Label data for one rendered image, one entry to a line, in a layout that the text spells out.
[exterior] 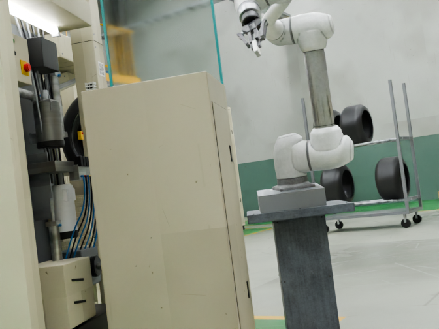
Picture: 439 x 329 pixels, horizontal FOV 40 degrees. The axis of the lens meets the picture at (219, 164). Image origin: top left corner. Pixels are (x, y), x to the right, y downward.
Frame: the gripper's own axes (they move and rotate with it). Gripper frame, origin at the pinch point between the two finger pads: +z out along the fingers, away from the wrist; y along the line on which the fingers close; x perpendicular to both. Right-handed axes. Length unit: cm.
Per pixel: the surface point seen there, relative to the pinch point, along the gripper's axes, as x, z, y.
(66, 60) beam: -19, -110, 120
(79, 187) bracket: -58, -47, 136
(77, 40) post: -5, -94, 99
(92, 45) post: -10, -91, 93
